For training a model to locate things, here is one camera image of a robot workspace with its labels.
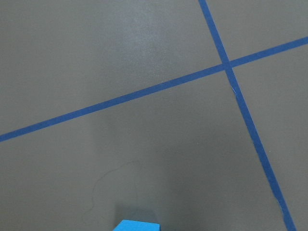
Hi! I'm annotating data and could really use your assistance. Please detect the blue cube block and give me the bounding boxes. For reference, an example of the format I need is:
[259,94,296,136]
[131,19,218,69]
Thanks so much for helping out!
[113,220,161,231]

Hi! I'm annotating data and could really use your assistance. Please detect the long blue tape line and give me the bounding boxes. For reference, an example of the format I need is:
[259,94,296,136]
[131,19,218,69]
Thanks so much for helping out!
[0,37,308,142]

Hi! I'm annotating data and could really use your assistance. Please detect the crossing blue tape line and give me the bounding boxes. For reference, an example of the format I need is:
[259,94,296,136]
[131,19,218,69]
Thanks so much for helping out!
[199,0,296,231]

